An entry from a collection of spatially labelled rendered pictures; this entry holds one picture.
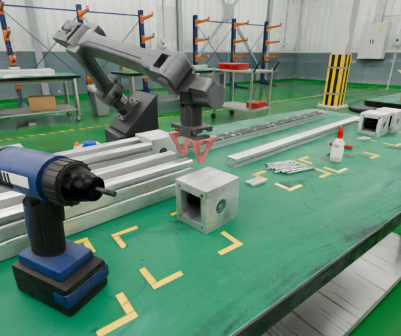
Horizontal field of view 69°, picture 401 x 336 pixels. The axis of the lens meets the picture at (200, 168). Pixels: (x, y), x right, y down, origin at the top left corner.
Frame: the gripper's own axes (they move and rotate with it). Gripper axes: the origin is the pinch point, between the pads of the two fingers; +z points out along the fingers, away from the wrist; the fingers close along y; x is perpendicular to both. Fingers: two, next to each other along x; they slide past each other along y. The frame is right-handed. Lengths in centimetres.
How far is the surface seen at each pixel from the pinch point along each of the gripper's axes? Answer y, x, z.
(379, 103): -23, 198, 8
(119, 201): 3.9, -23.5, 3.8
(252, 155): 1.0, 24.5, 4.7
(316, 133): 0, 66, 4
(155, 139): -14.4, -2.4, -2.3
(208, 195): 22.3, -13.8, -1.3
